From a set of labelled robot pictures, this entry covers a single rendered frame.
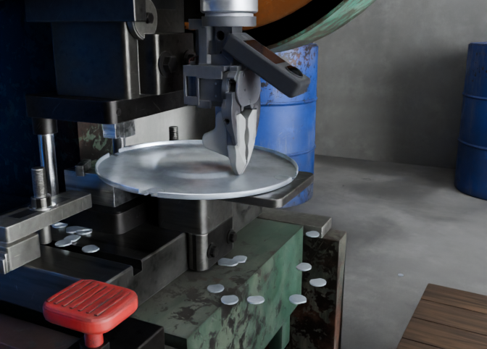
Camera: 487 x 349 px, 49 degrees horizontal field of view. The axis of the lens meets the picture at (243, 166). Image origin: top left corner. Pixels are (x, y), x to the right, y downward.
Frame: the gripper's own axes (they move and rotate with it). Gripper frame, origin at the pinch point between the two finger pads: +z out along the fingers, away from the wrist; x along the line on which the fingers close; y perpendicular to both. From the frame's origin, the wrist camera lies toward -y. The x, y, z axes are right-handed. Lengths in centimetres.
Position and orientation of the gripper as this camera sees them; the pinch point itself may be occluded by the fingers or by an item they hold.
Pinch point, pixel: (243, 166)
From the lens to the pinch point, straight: 74.6
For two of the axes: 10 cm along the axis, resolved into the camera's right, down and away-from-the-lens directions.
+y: -9.0, -1.1, 4.2
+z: 0.0, 9.7, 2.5
